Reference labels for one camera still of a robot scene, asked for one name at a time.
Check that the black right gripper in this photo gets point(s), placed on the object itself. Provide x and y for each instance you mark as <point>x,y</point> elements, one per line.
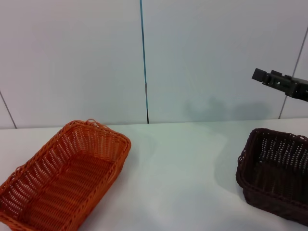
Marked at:
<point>298,89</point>

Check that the dark brown woven basket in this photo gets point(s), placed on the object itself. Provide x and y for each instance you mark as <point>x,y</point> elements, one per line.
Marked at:
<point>276,175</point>

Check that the orange woven plastic basket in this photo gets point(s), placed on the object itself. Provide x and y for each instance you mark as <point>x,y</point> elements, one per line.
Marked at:
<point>72,178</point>

